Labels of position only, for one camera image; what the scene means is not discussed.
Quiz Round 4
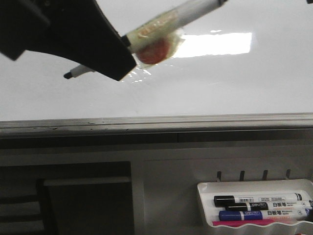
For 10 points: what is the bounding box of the black capped marker top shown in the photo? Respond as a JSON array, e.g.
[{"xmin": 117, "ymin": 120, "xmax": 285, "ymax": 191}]
[{"xmin": 214, "ymin": 192, "xmax": 303, "ymax": 207}]

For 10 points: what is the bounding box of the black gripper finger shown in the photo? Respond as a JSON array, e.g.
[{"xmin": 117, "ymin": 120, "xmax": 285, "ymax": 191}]
[{"xmin": 0, "ymin": 0, "xmax": 136, "ymax": 81}]

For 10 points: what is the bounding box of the blue capped whiteboard marker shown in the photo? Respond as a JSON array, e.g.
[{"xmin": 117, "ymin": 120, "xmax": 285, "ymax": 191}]
[{"xmin": 218, "ymin": 209, "xmax": 313, "ymax": 221}]

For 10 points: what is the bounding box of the black whiteboard eraser block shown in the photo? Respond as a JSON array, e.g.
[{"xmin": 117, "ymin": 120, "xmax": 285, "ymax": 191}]
[{"xmin": 36, "ymin": 177, "xmax": 134, "ymax": 235}]

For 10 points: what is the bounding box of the black capped marker middle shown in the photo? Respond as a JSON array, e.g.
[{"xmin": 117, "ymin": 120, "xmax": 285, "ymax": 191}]
[{"xmin": 225, "ymin": 200, "xmax": 313, "ymax": 212}]

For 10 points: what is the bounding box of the whiteboard with aluminium frame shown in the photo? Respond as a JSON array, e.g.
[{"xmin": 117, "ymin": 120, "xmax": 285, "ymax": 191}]
[{"xmin": 0, "ymin": 0, "xmax": 313, "ymax": 139}]

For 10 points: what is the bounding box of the black whiteboard marker with tape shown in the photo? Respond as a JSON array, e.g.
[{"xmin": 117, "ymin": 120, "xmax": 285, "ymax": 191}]
[{"xmin": 63, "ymin": 0, "xmax": 224, "ymax": 81}]

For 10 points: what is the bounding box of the white plastic marker tray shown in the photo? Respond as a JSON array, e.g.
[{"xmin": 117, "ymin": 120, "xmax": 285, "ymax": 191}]
[{"xmin": 197, "ymin": 179, "xmax": 313, "ymax": 235}]

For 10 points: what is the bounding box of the black capped marker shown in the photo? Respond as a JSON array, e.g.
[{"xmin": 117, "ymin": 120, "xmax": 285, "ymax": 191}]
[
  {"xmin": 225, "ymin": 200, "xmax": 313, "ymax": 212},
  {"xmin": 214, "ymin": 192, "xmax": 303, "ymax": 207}
]

